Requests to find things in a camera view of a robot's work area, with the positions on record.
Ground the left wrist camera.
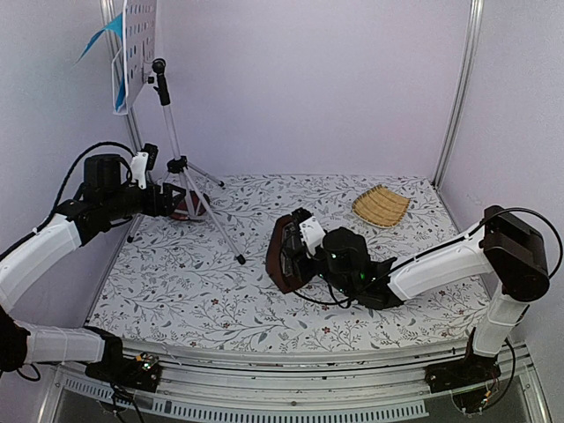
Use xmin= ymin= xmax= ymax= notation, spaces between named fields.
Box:
xmin=142 ymin=143 xmax=159 ymax=172

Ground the white tripod music stand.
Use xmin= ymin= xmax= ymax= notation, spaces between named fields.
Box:
xmin=118 ymin=0 xmax=247 ymax=266

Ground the woven bamboo tray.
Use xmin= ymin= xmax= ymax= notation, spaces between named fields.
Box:
xmin=352 ymin=184 xmax=411 ymax=228

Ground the floral table cloth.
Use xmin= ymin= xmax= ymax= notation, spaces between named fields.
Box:
xmin=89 ymin=174 xmax=488 ymax=353

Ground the dark red wooden metronome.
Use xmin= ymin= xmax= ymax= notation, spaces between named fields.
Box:
xmin=265 ymin=214 xmax=308 ymax=293

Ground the white blue sheet music booklet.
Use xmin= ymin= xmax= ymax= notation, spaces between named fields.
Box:
xmin=75 ymin=12 xmax=128 ymax=115

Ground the red floral round tin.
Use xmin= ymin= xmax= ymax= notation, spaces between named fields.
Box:
xmin=169 ymin=190 xmax=206 ymax=221

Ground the clear plastic metronome cover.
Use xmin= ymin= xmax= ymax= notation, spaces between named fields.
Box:
xmin=281 ymin=224 xmax=298 ymax=278

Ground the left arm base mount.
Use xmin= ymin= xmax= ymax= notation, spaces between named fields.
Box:
xmin=85 ymin=352 xmax=162 ymax=393

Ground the left aluminium frame post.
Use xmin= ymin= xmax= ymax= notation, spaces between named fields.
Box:
xmin=99 ymin=0 xmax=154 ymax=189

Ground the aluminium frame post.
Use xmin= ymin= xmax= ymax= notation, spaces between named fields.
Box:
xmin=99 ymin=0 xmax=154 ymax=189
xmin=433 ymin=0 xmax=485 ymax=190

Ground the right aluminium frame post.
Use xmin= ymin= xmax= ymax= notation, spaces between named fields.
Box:
xmin=433 ymin=0 xmax=485 ymax=190

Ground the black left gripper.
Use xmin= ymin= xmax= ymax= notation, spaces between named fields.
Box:
xmin=103 ymin=180 xmax=187 ymax=220

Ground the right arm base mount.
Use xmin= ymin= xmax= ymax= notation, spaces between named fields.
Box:
xmin=425 ymin=352 xmax=501 ymax=414

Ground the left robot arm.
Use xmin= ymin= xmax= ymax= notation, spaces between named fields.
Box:
xmin=1 ymin=141 xmax=187 ymax=382

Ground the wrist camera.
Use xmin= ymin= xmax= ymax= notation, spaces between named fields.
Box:
xmin=142 ymin=143 xmax=159 ymax=172
xmin=291 ymin=207 xmax=313 ymax=226

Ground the aluminium front rail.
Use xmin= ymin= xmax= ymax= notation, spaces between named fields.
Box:
xmin=39 ymin=341 xmax=553 ymax=422

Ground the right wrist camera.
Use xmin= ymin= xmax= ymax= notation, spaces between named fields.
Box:
xmin=291 ymin=207 xmax=313 ymax=226

